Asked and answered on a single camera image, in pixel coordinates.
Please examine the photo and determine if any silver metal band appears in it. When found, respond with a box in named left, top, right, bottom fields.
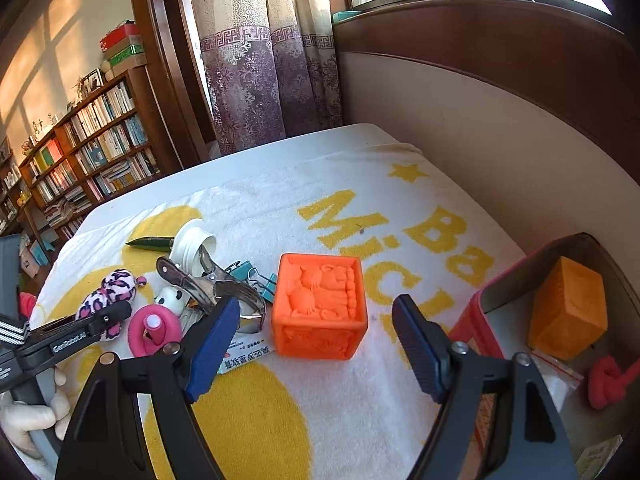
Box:
left=212, top=281, right=266, bottom=335

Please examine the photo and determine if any red tin box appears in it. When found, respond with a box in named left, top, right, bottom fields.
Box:
left=447, top=232, right=640, bottom=480

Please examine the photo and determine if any clear plastic bag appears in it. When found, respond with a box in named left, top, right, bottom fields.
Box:
left=530, top=350, right=586, bottom=411

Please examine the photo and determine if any wooden door frame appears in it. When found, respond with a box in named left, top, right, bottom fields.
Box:
left=127, top=0, right=216, bottom=171

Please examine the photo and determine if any wooden bookshelf with books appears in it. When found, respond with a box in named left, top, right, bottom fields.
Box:
left=0, top=65, right=166, bottom=271

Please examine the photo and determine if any white yellow printed towel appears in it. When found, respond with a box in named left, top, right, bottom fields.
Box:
left=27, top=145, right=526, bottom=480

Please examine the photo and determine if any pink knotted toy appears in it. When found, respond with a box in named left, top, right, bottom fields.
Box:
left=587, top=355, right=635, bottom=411

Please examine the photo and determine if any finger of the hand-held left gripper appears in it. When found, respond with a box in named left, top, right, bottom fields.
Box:
left=27, top=300, right=133, bottom=361

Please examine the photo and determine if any photo frame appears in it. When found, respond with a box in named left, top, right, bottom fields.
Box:
left=80, top=69, right=105, bottom=96

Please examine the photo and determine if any patterned purple curtain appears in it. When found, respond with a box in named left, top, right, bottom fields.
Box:
left=187, top=0, right=346, bottom=156

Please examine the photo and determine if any person's left hand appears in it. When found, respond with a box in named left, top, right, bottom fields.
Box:
left=0, top=365, right=71, bottom=461

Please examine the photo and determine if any yellow-orange rubber cube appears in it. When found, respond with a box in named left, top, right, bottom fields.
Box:
left=527, top=256, right=608, bottom=361

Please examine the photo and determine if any red flat box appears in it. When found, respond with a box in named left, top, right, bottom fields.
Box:
left=100, top=22, right=143, bottom=53

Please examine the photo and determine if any pink round toy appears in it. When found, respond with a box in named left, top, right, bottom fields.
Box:
left=127, top=304, right=183, bottom=358

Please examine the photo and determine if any teal binder clip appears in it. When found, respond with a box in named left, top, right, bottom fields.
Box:
left=229, top=260, right=278, bottom=303

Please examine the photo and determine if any small printed packet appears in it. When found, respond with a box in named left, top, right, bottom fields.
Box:
left=575, top=435, right=623, bottom=480

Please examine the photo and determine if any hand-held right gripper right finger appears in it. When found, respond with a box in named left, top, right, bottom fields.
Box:
left=391, top=294, right=573, bottom=480

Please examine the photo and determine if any panda figurine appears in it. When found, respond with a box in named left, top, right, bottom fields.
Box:
left=152, top=287, right=188, bottom=318

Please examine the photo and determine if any green white flat box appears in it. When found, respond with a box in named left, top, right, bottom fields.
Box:
left=102, top=42, right=148, bottom=68

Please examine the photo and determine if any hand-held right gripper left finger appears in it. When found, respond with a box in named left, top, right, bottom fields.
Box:
left=54, top=295, right=242, bottom=480

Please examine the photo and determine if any green tube with gold cap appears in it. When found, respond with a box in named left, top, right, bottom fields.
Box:
left=125, top=236, right=176, bottom=253

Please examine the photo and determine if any metal tool brown handle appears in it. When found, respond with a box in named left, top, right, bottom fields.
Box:
left=156, top=256, right=218, bottom=313

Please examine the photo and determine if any pink leopard plush toy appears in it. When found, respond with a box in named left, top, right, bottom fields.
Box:
left=75, top=269, right=137, bottom=342

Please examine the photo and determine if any white printed packet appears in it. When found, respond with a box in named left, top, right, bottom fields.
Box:
left=217, top=332, right=276, bottom=376

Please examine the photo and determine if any orange embossed rubber cube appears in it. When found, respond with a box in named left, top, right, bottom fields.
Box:
left=271, top=252, right=369, bottom=361

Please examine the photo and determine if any white plastic lid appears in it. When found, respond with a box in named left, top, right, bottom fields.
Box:
left=172, top=220, right=218, bottom=276

